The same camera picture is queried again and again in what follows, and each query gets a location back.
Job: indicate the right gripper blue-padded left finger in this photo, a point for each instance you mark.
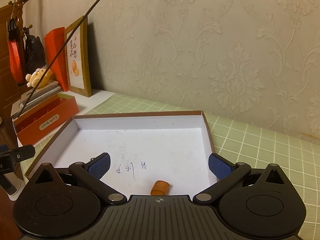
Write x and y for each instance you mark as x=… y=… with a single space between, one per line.
x=88 y=175

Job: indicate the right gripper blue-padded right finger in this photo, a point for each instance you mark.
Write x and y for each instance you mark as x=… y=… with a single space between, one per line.
x=228 y=175

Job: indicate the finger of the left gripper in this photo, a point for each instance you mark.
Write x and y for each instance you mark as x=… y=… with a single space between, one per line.
x=22 y=153

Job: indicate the orange carrot chunk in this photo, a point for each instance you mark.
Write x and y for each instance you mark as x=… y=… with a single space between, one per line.
x=160 y=188

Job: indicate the green white grid tablecloth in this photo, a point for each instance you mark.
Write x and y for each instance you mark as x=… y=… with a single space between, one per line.
x=256 y=146

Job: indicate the brown white shallow box tray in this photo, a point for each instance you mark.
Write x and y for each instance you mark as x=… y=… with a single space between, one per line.
x=143 y=147

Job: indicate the red cloth book box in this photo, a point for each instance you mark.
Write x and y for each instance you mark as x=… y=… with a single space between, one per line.
x=34 y=124

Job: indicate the stack of books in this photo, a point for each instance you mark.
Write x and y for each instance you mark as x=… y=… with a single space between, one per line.
x=31 y=101

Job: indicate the yellow plush toy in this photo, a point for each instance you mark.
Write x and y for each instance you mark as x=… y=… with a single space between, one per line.
x=38 y=77

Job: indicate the red hanging bag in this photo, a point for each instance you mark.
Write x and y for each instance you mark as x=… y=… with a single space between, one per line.
x=14 y=57

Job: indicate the black hanging bag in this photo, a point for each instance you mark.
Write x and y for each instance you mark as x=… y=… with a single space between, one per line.
x=34 y=54

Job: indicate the wooden framed calligraphy picture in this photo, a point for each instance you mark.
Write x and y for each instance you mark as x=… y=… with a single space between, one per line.
x=76 y=55

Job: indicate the wooden coat rack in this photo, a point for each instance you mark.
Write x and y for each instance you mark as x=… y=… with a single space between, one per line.
x=17 y=12

